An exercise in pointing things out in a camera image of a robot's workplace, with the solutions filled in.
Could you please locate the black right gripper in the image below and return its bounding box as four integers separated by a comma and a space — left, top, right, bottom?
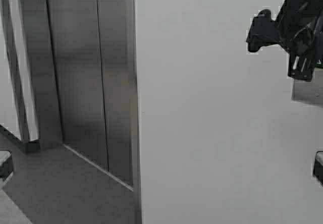
246, 9, 290, 53

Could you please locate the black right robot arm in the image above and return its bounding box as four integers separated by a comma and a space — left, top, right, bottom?
246, 0, 322, 82

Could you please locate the stainless steel elevator door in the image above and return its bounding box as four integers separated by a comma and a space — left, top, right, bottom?
0, 0, 142, 224

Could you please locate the right robot base corner bracket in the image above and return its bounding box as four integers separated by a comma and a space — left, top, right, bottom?
312, 151, 323, 185

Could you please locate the left robot base corner bracket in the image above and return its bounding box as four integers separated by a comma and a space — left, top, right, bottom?
1, 150, 14, 182

